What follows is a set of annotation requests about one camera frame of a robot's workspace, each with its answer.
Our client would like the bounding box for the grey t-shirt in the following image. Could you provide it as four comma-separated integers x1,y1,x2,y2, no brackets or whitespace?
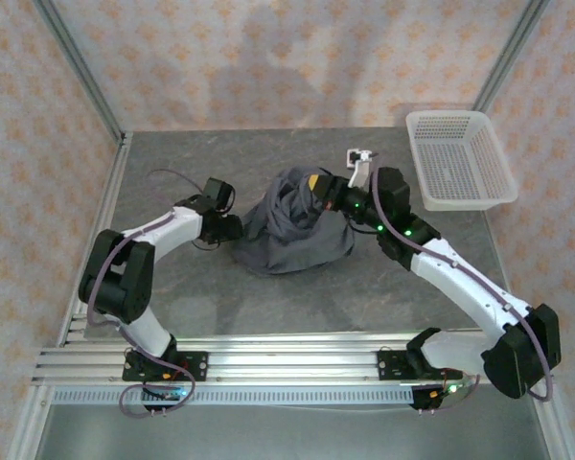
230,165,357,275

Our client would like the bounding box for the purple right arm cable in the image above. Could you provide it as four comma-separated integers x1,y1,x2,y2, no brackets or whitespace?
371,151,557,414

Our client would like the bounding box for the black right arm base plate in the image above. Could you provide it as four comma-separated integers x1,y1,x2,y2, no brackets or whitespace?
377,348,461,382

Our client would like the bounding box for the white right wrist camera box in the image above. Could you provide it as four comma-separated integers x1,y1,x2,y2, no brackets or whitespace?
345,149,379,189

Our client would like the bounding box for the aluminium mounting rail beam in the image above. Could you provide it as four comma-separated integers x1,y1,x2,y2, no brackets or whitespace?
31,334,555,384

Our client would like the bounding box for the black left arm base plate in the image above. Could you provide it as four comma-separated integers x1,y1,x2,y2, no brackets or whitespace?
122,351,209,383

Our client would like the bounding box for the aluminium frame post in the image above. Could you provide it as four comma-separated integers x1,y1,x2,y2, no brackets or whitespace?
473,0,550,114
33,0,126,140

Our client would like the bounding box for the white slotted cable duct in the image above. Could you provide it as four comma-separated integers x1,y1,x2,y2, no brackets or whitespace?
52,386,416,406

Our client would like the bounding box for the white perforated plastic basket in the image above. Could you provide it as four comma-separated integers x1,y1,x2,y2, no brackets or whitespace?
405,109,519,212

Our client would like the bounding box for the small circuit board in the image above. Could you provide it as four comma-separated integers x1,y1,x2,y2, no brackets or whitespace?
142,385,189,403
428,378,475,399

